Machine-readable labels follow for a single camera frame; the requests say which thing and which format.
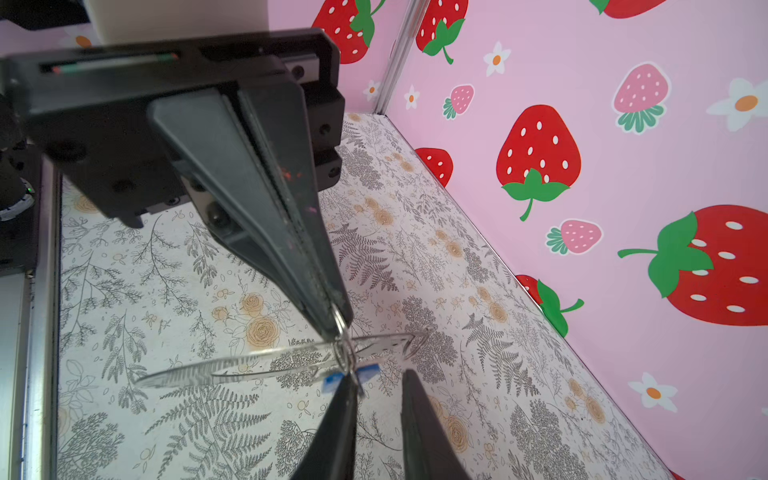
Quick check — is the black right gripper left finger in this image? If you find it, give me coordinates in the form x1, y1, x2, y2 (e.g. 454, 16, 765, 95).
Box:
291, 374, 359, 480

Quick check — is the small silver split ring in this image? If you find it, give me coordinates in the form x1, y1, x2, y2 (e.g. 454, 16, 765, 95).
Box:
329, 302, 361, 385

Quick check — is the large silver keyring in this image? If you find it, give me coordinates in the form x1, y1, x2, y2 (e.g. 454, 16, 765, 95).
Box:
137, 330, 431, 388

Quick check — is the blue headed key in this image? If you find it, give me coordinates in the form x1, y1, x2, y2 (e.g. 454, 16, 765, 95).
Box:
320, 361, 383, 394

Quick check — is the silver frame post right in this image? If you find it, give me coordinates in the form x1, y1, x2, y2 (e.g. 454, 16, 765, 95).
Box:
373, 0, 429, 115

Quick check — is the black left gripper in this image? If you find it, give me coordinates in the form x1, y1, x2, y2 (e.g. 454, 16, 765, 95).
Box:
1, 29, 354, 340

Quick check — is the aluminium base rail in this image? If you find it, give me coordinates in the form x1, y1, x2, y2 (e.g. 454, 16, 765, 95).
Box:
1, 162, 62, 479

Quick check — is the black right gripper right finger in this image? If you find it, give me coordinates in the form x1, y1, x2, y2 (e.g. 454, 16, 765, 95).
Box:
401, 369, 470, 480

